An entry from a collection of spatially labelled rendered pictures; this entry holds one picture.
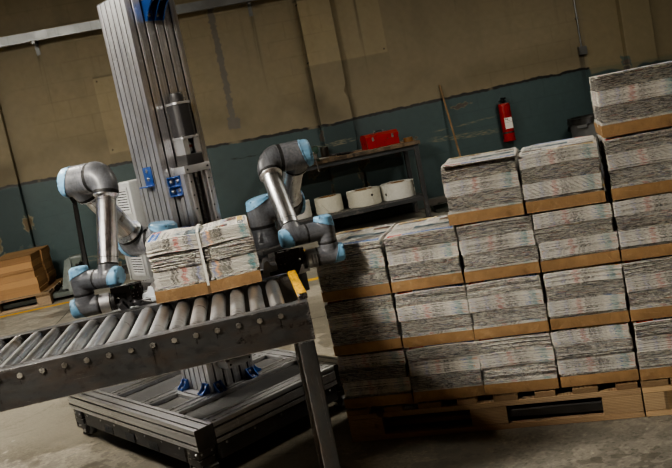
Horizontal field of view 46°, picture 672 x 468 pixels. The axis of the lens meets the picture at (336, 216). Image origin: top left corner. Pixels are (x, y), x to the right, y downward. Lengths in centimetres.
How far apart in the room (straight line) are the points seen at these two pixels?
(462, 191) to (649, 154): 68
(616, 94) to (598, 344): 93
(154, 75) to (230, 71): 618
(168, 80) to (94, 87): 626
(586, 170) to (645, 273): 44
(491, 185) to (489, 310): 49
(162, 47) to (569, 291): 200
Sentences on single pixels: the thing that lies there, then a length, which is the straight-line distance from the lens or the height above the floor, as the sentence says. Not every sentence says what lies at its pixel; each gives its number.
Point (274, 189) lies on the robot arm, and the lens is 316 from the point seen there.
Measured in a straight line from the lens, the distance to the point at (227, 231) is 285.
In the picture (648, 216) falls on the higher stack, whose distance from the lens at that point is 310.
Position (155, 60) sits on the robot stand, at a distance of 362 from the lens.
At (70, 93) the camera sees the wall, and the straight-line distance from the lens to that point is 991.
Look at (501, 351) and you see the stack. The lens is 321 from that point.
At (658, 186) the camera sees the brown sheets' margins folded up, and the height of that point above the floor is 86.
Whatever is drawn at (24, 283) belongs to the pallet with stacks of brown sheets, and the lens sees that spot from 904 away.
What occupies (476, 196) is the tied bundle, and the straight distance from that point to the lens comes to 307.
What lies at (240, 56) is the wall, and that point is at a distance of 978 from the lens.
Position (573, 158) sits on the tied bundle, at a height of 101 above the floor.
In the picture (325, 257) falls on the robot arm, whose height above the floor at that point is 81.
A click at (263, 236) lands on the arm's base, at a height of 87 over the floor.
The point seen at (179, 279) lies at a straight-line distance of 288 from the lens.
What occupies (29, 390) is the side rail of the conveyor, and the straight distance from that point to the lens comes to 256.
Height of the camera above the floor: 133
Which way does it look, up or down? 7 degrees down
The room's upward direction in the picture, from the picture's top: 11 degrees counter-clockwise
